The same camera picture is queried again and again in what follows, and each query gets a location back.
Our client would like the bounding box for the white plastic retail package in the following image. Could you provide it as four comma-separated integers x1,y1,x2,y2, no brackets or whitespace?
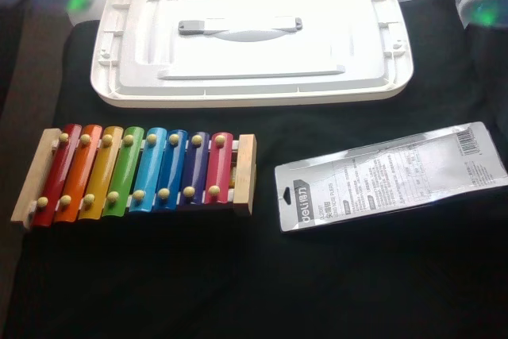
273,120,508,236

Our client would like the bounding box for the rainbow wooden xylophone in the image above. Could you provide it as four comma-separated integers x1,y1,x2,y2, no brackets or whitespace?
10,122,258,231

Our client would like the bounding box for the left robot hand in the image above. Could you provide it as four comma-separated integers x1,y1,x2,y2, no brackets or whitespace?
55,0,100,25

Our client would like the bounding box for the white plastic box lid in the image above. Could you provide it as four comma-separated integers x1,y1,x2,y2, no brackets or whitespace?
90,0,416,109

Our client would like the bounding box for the black table cloth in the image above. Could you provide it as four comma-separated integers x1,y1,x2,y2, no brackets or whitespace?
0,0,508,339

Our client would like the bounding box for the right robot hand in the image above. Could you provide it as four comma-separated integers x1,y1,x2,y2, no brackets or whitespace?
458,0,508,33

